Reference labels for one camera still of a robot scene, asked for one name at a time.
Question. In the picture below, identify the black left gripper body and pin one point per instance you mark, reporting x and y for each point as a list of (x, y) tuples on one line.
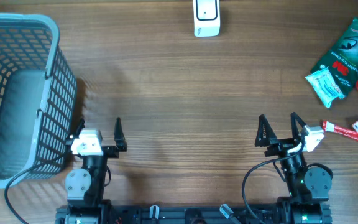
[(110, 151)]

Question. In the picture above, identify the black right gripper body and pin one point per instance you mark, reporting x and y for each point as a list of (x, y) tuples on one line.
[(281, 147)]

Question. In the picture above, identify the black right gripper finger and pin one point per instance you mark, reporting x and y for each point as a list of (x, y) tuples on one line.
[(265, 134), (295, 122)]

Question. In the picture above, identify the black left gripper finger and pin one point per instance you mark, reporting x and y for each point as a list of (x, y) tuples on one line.
[(119, 137), (79, 127)]

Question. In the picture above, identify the red Nescafe sachet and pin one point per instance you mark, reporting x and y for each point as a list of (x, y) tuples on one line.
[(330, 127)]

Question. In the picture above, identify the mint toilet wipes pack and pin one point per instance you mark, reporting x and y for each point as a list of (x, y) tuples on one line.
[(325, 87)]

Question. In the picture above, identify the green 3M gloves pack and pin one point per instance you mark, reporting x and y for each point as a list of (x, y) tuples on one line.
[(342, 59)]

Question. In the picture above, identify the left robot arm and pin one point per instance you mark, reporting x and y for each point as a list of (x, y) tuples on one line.
[(85, 186)]

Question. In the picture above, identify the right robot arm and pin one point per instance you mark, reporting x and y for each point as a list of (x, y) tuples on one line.
[(308, 184)]

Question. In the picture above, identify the white barcode scanner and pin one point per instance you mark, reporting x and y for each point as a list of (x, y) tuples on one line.
[(207, 19)]

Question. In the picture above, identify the grey plastic basket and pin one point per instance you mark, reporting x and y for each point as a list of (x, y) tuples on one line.
[(37, 98)]

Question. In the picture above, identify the black mounting rail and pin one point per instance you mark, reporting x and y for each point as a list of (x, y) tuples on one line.
[(267, 213)]

